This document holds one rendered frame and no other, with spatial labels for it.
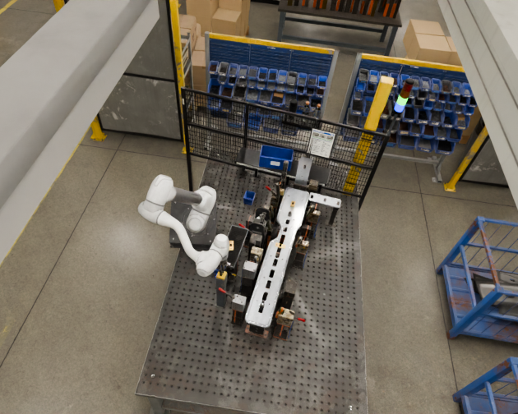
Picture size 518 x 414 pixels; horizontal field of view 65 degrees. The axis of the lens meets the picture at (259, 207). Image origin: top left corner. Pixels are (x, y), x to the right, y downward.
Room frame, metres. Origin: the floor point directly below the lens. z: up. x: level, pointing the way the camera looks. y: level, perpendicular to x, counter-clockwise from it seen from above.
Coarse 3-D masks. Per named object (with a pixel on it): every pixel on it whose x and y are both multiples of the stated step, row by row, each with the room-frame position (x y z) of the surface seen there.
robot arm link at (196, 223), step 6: (192, 210) 2.06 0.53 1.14; (192, 216) 1.99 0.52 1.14; (198, 216) 2.00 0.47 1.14; (204, 216) 2.02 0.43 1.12; (186, 222) 1.97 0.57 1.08; (192, 222) 1.95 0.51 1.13; (198, 222) 1.95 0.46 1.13; (204, 222) 1.98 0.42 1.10; (192, 228) 1.91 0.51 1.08; (198, 228) 1.92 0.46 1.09
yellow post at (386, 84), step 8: (384, 80) 2.87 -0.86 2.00; (392, 80) 2.89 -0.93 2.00; (384, 88) 2.84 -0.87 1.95; (376, 96) 2.85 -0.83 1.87; (384, 96) 2.84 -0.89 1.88; (376, 104) 2.85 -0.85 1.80; (384, 104) 2.83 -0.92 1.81; (376, 112) 2.84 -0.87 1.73; (368, 120) 2.85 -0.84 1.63; (376, 120) 2.84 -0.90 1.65; (368, 128) 2.84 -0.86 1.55; (376, 128) 2.84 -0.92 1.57; (360, 144) 2.85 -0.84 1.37; (368, 144) 2.84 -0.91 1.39; (360, 152) 2.84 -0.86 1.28; (360, 160) 2.84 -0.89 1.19; (352, 168) 2.85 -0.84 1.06; (360, 168) 2.83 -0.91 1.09; (352, 176) 2.84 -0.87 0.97; (352, 184) 2.84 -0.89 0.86
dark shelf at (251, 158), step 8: (240, 152) 2.93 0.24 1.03; (248, 152) 2.95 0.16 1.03; (256, 152) 2.96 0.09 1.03; (240, 160) 2.82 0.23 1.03; (248, 160) 2.83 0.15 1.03; (256, 160) 2.84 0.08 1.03; (296, 160) 2.91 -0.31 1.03; (264, 168) 2.75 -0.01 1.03; (272, 168) 2.76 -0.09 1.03; (296, 168) 2.79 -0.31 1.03; (304, 168) 2.81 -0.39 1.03; (312, 168) 2.82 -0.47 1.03; (320, 168) 2.83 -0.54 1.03; (328, 168) 2.85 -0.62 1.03; (288, 176) 2.70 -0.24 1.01; (312, 176) 2.72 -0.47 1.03; (320, 176) 2.73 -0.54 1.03; (328, 176) 2.74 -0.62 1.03; (320, 184) 2.65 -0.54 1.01
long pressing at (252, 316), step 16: (288, 192) 2.50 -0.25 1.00; (304, 192) 2.53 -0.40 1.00; (288, 208) 2.32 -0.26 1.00; (304, 208) 2.34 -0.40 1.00; (288, 224) 2.13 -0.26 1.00; (272, 240) 1.95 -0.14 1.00; (288, 240) 1.97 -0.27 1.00; (272, 256) 1.79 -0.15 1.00; (288, 256) 1.81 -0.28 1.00; (256, 288) 1.49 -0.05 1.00; (272, 288) 1.51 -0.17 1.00; (256, 304) 1.36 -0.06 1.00; (272, 304) 1.38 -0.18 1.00; (256, 320) 1.24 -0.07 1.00
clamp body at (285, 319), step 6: (288, 312) 1.30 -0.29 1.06; (294, 312) 1.31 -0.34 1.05; (282, 318) 1.26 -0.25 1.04; (288, 318) 1.26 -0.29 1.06; (276, 324) 1.30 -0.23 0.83; (282, 324) 1.25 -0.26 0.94; (288, 324) 1.25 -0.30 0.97; (276, 330) 1.26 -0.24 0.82; (282, 330) 1.26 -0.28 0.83; (288, 330) 1.27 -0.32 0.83; (276, 336) 1.26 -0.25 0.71; (282, 336) 1.25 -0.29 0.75; (288, 336) 1.26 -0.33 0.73; (288, 342) 1.23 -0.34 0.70
